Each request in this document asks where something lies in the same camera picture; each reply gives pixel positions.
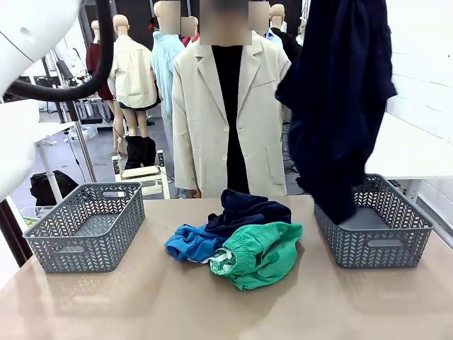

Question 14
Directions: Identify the bright blue garment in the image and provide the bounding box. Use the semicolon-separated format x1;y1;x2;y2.
164;222;235;264

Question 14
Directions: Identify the small navy garment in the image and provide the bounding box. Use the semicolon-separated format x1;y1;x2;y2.
207;188;293;237

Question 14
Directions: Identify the green drawstring garment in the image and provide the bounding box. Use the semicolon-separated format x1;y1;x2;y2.
208;222;304;292

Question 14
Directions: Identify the large navy garment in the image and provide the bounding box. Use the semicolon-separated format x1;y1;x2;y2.
275;0;398;226

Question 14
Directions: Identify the person's right forearm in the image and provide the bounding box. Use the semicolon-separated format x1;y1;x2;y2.
173;134;199;191

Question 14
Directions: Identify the pale wooden stool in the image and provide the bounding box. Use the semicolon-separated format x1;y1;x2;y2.
120;165;171;200

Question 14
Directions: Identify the person in beige coat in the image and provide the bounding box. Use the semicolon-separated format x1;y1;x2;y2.
172;0;293;199

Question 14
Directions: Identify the black trousers heap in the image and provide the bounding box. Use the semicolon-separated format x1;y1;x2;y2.
124;135;157;170

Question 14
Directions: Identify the grey plastic woven basket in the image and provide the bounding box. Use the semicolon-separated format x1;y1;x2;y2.
314;173;435;269
23;182;146;273

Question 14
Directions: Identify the black monitor on pole stand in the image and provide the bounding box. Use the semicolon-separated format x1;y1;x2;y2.
55;59;97;183

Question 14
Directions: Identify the mannequin in light blue fleece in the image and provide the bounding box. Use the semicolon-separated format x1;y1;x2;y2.
151;0;185;114

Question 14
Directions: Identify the mannequin in cream jacket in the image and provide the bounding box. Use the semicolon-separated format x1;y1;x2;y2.
108;14;159;137

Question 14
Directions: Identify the black bag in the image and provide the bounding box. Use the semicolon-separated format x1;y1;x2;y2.
30;169;79;206

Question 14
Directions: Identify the mannequin in red jacket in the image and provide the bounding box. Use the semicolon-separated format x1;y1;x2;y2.
180;16;199;47

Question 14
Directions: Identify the clear bin with green contents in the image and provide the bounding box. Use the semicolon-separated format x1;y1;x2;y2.
19;206;45;227

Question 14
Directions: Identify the mannequin in maroon top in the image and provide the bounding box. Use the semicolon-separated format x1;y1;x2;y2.
86;20;116;102

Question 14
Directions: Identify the mannequin in pale blue shirt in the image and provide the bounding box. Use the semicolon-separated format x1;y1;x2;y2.
263;28;284;49

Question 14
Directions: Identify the mannequin in black jacket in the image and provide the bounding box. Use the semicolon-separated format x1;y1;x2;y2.
269;4;304;64

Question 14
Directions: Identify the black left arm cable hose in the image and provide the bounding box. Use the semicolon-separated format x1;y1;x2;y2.
6;0;115;102

